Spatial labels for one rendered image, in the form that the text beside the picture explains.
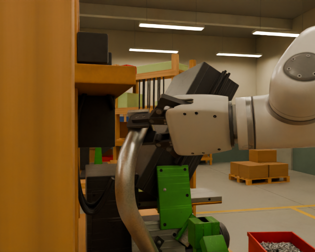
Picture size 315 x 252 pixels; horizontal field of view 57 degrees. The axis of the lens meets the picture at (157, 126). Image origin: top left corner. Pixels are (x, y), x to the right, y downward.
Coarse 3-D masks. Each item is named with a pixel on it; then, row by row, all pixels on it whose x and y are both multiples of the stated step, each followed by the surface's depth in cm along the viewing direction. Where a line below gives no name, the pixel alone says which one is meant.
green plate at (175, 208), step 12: (156, 168) 100; (168, 168) 101; (180, 168) 102; (168, 180) 100; (180, 180) 101; (168, 192) 99; (180, 192) 100; (168, 204) 98; (180, 204) 99; (168, 216) 97; (180, 216) 98; (168, 228) 96
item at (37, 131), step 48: (0, 0) 28; (48, 0) 29; (0, 48) 28; (48, 48) 29; (0, 96) 28; (48, 96) 29; (0, 144) 28; (48, 144) 29; (0, 192) 28; (48, 192) 29; (0, 240) 28; (48, 240) 29
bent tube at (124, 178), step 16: (128, 112) 52; (144, 112) 51; (144, 128) 50; (128, 144) 46; (128, 160) 45; (128, 176) 44; (128, 192) 44; (128, 208) 44; (128, 224) 46; (144, 224) 49; (144, 240) 50
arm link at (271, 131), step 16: (256, 96) 44; (256, 112) 42; (272, 112) 41; (256, 128) 42; (272, 128) 41; (288, 128) 40; (304, 128) 39; (256, 144) 43; (272, 144) 43; (288, 144) 42; (304, 144) 42
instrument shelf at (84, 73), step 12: (84, 72) 58; (96, 72) 59; (108, 72) 60; (120, 72) 60; (132, 72) 61; (84, 84) 61; (96, 84) 61; (108, 84) 61; (120, 84) 61; (132, 84) 61
